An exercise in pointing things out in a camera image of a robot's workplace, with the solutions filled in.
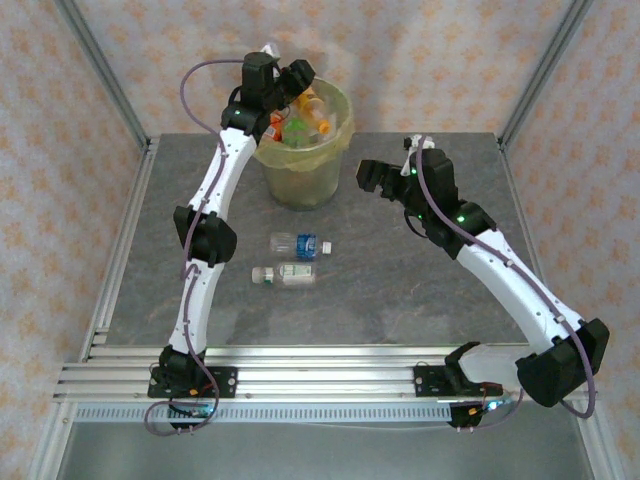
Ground amber bottle orange label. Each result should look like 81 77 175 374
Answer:
294 87 334 136

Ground yellow bin liner bag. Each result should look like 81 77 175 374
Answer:
252 77 355 174

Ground green plastic bin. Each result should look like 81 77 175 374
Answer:
252 77 355 211

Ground clear bottle blue label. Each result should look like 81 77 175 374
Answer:
269 232 334 261

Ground clear bottle green white label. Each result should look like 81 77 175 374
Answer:
251 262 318 290

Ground small controller circuit board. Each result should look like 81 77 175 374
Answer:
167 402 216 426
449 397 514 431

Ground grey metal shelf panel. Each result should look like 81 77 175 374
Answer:
54 422 596 480

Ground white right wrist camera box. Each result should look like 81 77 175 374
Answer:
401 133 436 176

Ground aluminium frame post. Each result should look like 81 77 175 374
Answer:
52 0 154 151
497 0 596 151

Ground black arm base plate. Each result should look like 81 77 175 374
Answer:
413 363 501 399
147 364 239 400

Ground aluminium mounting rail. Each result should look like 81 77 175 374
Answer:
52 344 599 402

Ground white slotted cable duct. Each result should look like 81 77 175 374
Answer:
74 405 454 424

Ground aluminium lower frame bar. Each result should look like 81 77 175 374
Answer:
27 402 76 480
572 399 626 480

